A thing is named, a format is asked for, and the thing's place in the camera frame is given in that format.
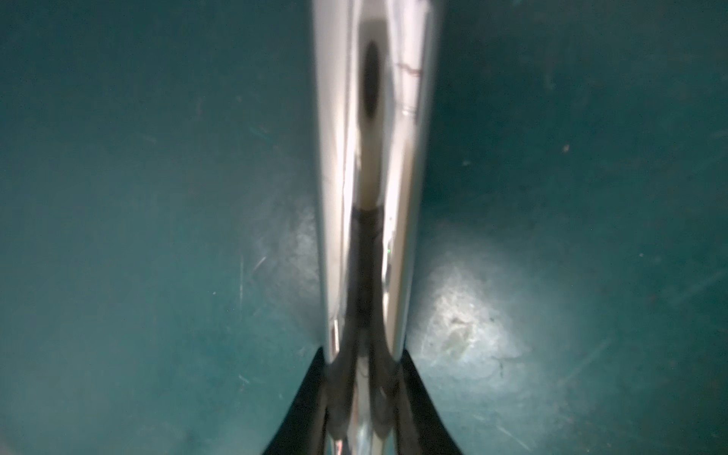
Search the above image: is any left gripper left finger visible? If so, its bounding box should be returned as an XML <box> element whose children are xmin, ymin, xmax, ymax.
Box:
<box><xmin>263</xmin><ymin>348</ymin><xmax>326</xmax><ymax>455</ymax></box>

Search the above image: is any steel hoe blue grip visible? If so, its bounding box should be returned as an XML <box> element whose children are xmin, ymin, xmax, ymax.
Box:
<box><xmin>312</xmin><ymin>1</ymin><xmax>443</xmax><ymax>454</ymax></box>

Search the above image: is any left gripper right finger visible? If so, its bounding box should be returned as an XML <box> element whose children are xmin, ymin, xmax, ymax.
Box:
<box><xmin>395</xmin><ymin>350</ymin><xmax>463</xmax><ymax>455</ymax></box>

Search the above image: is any green table mat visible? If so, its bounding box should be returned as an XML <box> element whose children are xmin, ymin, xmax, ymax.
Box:
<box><xmin>1</xmin><ymin>1</ymin><xmax>727</xmax><ymax>454</ymax></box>

